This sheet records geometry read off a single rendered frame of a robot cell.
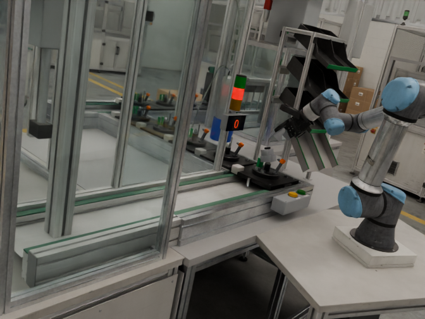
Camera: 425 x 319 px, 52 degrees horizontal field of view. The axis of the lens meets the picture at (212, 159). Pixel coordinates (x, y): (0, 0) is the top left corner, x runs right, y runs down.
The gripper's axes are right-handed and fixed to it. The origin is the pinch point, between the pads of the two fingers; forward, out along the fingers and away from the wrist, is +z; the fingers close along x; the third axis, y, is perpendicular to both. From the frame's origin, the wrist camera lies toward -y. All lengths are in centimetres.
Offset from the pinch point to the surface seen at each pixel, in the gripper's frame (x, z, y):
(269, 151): -1.8, 5.6, 5.6
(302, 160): 20.6, 4.7, 13.4
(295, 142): 21.8, 4.2, 3.3
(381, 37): 897, 144, -315
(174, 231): -74, 8, 29
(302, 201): -4.8, 0.7, 34.1
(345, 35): 157, -6, -78
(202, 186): -33.7, 24.6, 9.4
